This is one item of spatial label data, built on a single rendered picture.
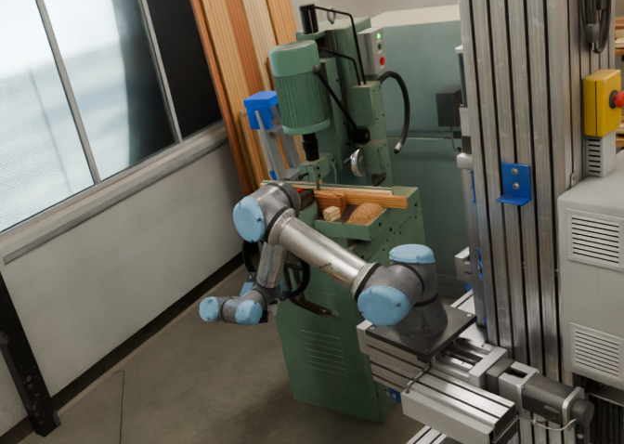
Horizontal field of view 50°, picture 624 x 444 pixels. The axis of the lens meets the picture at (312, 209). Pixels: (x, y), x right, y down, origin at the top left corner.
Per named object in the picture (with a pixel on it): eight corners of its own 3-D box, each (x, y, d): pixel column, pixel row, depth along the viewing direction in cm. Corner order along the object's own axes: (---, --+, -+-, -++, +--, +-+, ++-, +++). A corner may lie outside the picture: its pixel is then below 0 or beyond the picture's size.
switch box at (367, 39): (362, 75, 259) (356, 33, 253) (374, 69, 267) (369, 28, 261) (376, 74, 256) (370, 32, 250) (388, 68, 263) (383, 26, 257)
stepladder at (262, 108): (301, 310, 367) (236, 102, 328) (322, 287, 386) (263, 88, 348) (325, 311, 358) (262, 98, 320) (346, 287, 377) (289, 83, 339)
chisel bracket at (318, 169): (302, 185, 256) (298, 164, 253) (321, 171, 267) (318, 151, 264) (318, 186, 252) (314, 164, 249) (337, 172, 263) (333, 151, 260)
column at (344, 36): (324, 203, 285) (292, 32, 258) (349, 183, 301) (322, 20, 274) (370, 207, 272) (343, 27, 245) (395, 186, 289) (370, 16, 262)
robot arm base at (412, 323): (459, 317, 186) (455, 285, 183) (425, 344, 178) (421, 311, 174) (416, 302, 197) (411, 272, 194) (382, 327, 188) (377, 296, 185)
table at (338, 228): (223, 237, 261) (219, 223, 259) (268, 204, 284) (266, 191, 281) (358, 254, 228) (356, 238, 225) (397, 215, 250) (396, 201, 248)
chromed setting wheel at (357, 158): (351, 181, 258) (346, 151, 253) (366, 170, 267) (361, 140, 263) (357, 182, 257) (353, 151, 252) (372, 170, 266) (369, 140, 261)
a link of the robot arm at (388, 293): (431, 278, 171) (264, 175, 189) (406, 308, 160) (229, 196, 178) (416, 309, 179) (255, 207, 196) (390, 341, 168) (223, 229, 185)
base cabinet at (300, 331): (292, 399, 296) (259, 257, 269) (355, 328, 339) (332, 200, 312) (383, 425, 271) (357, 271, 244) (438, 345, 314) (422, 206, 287)
